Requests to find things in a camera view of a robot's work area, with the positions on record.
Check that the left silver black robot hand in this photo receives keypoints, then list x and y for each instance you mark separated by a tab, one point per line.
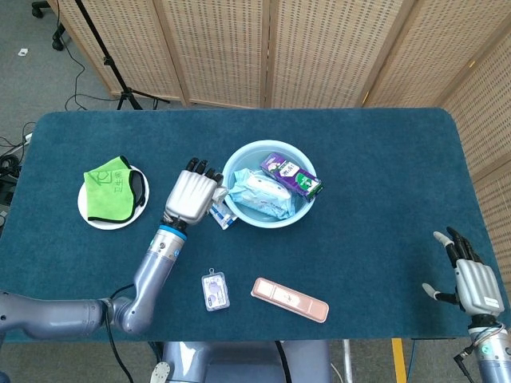
189	197

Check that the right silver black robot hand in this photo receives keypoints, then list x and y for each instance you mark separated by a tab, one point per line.
479	289

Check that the wet wipes pack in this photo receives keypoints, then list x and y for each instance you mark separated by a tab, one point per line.
259	195

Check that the purple carton box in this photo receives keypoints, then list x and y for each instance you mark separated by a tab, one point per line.
291	175

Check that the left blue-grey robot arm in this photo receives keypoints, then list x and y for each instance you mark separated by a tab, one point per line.
155	263

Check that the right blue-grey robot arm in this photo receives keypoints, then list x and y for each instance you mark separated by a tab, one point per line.
495	359

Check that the white blue toothpaste tube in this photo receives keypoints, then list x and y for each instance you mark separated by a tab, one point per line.
224	217

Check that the light blue plastic basin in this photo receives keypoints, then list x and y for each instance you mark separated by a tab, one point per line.
239	159

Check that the green cloth with black trim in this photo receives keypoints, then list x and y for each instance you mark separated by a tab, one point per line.
109	191

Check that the clear purple floss case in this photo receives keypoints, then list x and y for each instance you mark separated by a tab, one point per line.
215	291

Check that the white round plate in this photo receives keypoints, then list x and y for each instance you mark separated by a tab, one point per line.
85	213

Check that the yellow floor tape strip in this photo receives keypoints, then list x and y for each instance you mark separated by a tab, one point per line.
399	361

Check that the pink toothbrush case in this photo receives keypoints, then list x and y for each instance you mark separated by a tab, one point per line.
289	299

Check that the metal table leg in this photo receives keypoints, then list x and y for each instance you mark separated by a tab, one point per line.
347	363

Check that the black tripod stand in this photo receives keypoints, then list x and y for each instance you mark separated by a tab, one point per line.
105	60

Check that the dark teal table mat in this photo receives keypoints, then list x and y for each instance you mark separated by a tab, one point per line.
379	159

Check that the blue-grey robot torso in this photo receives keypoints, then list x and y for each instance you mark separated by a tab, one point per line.
239	363

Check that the black office chair base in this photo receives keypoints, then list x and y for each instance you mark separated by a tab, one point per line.
58	42

